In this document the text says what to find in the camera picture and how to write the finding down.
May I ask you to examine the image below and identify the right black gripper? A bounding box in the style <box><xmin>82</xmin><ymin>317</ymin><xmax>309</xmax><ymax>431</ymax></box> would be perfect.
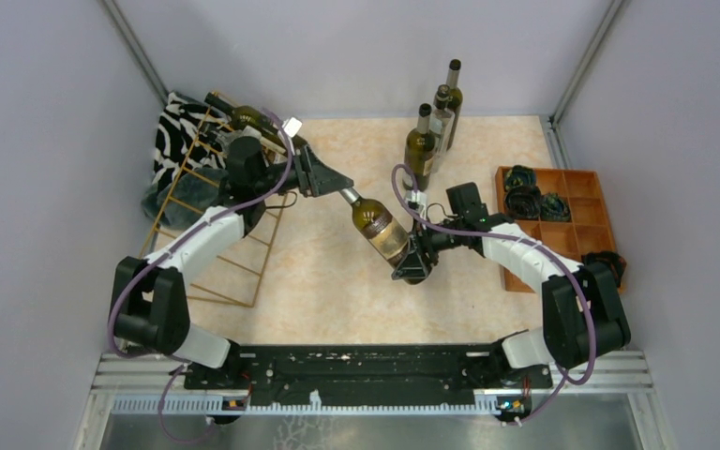
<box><xmin>392</xmin><ymin>211</ymin><xmax>464</xmax><ymax>278</ymax></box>

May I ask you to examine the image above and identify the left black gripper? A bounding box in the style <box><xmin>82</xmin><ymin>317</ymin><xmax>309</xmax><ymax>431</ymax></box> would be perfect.
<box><xmin>254</xmin><ymin>143</ymin><xmax>354</xmax><ymax>197</ymax></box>

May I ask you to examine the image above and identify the dark labelled wine bottle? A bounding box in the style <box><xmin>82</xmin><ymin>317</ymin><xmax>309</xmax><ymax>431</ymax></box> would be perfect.
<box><xmin>340</xmin><ymin>187</ymin><xmax>423</xmax><ymax>285</ymax></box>

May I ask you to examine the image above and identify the dark green wine bottle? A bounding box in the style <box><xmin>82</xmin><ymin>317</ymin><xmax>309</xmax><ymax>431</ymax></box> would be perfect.
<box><xmin>205</xmin><ymin>92</ymin><xmax>285</xmax><ymax>154</ymax></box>

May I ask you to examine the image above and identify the olive green wine bottle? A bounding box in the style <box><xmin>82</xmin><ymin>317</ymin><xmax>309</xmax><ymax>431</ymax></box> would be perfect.
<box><xmin>402</xmin><ymin>103</ymin><xmax>437</xmax><ymax>190</ymax></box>

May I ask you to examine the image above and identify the clear glass liquor bottle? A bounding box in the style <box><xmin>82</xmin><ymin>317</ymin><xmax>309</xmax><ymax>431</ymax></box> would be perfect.
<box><xmin>200</xmin><ymin>127</ymin><xmax>263</xmax><ymax>156</ymax></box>

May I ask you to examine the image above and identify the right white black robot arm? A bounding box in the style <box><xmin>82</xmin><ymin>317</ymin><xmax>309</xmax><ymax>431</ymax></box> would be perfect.
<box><xmin>394</xmin><ymin>183</ymin><xmax>631</xmax><ymax>386</ymax></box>

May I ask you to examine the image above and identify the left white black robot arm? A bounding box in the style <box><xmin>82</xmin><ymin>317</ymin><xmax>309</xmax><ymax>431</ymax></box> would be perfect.
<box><xmin>107</xmin><ymin>136</ymin><xmax>353</xmax><ymax>388</ymax></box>

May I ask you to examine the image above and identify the clear tall glass bottle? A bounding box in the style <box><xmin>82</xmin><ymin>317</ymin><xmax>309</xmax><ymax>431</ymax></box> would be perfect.
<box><xmin>430</xmin><ymin>84</ymin><xmax>455</xmax><ymax>173</ymax></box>

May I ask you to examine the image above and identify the green bottle grey capsule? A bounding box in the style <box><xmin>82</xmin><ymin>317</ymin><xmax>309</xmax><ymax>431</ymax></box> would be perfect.
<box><xmin>446</xmin><ymin>59</ymin><xmax>463</xmax><ymax>150</ymax></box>

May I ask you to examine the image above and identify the black rosette middle tray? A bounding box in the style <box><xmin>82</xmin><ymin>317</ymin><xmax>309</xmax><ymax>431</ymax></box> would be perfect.
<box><xmin>504</xmin><ymin>185</ymin><xmax>542</xmax><ymax>220</ymax></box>

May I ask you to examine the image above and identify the zebra pattern cloth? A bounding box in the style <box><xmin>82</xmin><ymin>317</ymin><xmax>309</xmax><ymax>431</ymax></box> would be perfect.
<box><xmin>151</xmin><ymin>91</ymin><xmax>227</xmax><ymax>192</ymax></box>

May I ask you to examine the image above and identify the dark rosette back compartment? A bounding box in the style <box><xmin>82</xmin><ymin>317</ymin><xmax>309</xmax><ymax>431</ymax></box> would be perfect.
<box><xmin>503</xmin><ymin>165</ymin><xmax>537</xmax><ymax>192</ymax></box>

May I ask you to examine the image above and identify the grey green fluffy cloth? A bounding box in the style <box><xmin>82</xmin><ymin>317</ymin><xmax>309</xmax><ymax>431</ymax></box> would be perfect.
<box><xmin>141</xmin><ymin>167</ymin><xmax>228</xmax><ymax>231</ymax></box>

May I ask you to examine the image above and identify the dark green rosette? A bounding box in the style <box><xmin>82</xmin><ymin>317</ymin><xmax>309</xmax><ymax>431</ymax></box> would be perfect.
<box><xmin>540</xmin><ymin>192</ymin><xmax>572</xmax><ymax>222</ymax></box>

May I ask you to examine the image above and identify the orange compartment tray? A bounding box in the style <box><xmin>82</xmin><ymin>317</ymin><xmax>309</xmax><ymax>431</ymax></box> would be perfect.
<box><xmin>516</xmin><ymin>168</ymin><xmax>626</xmax><ymax>293</ymax></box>

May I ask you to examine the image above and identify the black rosette front compartment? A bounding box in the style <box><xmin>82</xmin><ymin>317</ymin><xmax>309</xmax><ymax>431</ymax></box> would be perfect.
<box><xmin>582</xmin><ymin>250</ymin><xmax>627</xmax><ymax>288</ymax></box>

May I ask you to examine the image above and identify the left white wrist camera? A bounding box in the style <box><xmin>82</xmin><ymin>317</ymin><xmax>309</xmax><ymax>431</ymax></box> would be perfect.
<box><xmin>281</xmin><ymin>116</ymin><xmax>303</xmax><ymax>141</ymax></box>

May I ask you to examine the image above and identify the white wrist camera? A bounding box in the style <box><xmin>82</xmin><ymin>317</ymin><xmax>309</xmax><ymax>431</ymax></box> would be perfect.
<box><xmin>404</xmin><ymin>190</ymin><xmax>428</xmax><ymax>219</ymax></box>
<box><xmin>281</xmin><ymin>116</ymin><xmax>303</xmax><ymax>141</ymax></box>

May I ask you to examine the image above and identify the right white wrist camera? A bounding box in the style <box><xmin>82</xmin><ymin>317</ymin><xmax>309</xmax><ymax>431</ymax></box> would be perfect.
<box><xmin>404</xmin><ymin>190</ymin><xmax>428</xmax><ymax>219</ymax></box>

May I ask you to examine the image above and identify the gold wire wine rack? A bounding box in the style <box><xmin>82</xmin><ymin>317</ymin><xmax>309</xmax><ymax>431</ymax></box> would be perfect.
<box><xmin>140</xmin><ymin>92</ymin><xmax>297</xmax><ymax>308</ymax></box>

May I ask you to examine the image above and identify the grey slotted cable duct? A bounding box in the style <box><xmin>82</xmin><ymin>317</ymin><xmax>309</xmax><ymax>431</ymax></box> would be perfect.
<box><xmin>112</xmin><ymin>394</ymin><xmax>525</xmax><ymax>417</ymax></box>

